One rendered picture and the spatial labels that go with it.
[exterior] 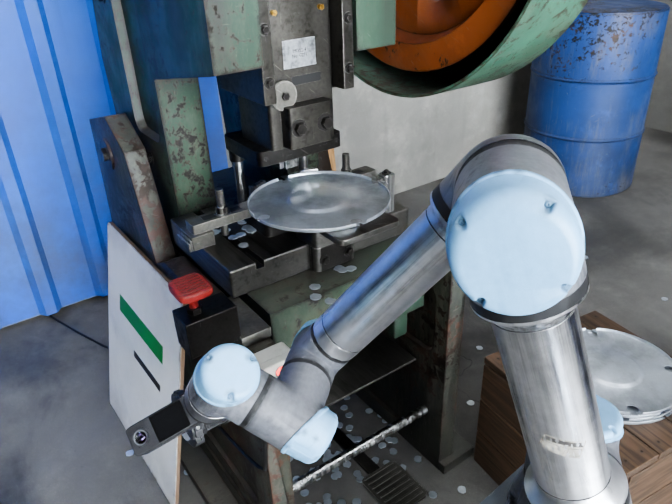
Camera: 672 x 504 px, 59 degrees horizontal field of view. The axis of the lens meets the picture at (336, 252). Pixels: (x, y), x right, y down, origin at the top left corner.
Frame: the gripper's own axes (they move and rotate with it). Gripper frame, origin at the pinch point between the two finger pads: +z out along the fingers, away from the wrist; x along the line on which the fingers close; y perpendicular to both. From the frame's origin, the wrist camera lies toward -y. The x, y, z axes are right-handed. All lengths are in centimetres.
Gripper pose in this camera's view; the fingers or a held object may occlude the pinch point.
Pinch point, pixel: (180, 427)
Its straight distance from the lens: 107.8
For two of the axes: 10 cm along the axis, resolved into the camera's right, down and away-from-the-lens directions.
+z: -3.4, 4.2, 8.4
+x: -4.7, -8.5, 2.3
